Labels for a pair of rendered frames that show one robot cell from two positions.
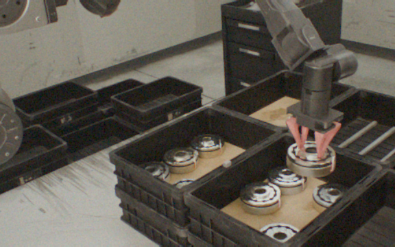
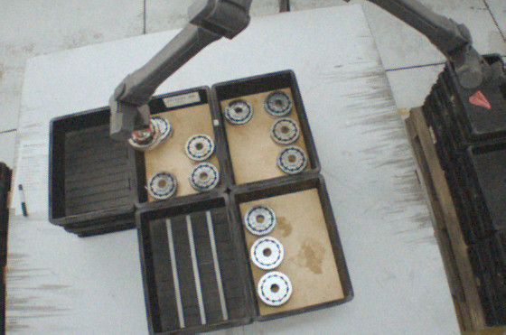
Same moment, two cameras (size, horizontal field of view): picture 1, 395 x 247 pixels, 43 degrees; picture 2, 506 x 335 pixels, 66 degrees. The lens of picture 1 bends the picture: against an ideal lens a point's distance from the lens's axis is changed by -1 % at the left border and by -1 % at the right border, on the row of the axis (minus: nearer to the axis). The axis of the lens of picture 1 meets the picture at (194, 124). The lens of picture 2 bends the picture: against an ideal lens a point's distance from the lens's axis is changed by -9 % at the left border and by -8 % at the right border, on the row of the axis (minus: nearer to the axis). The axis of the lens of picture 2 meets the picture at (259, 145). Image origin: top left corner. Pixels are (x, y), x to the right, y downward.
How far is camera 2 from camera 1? 178 cm
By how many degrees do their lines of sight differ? 80
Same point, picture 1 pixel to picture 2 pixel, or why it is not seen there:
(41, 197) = (355, 69)
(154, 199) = (244, 90)
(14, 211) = (348, 51)
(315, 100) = not seen: hidden behind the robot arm
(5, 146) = not seen: outside the picture
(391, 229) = (121, 196)
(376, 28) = not seen: outside the picture
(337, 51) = (118, 121)
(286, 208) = (183, 160)
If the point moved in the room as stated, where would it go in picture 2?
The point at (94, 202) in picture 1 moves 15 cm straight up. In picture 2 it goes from (325, 97) to (329, 76)
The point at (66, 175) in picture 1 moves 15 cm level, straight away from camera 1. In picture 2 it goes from (378, 93) to (414, 100)
